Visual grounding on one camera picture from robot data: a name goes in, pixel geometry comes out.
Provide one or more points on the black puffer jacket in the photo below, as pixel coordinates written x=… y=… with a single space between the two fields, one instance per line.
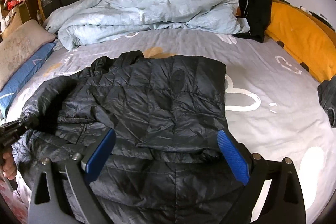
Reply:
x=162 y=98

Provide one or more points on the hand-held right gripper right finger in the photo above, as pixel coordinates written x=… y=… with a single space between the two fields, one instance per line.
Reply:
x=233 y=158

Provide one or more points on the pink pillow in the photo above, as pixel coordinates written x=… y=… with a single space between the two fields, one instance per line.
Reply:
x=18 y=48

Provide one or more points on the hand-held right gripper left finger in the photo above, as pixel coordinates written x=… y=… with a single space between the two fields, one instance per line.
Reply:
x=101 y=154

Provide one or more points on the grey printed bed sheet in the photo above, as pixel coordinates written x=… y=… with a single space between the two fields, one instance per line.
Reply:
x=262 y=77

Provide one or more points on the dark grey denim clothes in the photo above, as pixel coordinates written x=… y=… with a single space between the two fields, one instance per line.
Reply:
x=328 y=100

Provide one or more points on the cardboard box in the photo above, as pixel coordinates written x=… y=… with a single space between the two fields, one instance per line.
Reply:
x=13 y=19

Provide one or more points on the black garment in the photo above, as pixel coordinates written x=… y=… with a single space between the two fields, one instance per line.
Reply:
x=256 y=14

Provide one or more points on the yellow cushion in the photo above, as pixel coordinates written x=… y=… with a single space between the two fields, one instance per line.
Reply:
x=302 y=37

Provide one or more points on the blue pillow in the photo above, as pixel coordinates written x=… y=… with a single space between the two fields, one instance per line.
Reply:
x=29 y=69

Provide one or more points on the light blue duvet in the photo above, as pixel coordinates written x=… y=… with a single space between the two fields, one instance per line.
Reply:
x=157 y=3

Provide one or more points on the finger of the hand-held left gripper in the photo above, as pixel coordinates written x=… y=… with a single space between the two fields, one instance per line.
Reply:
x=26 y=123

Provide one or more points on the person's left hand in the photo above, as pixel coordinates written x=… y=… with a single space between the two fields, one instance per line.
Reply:
x=10 y=165

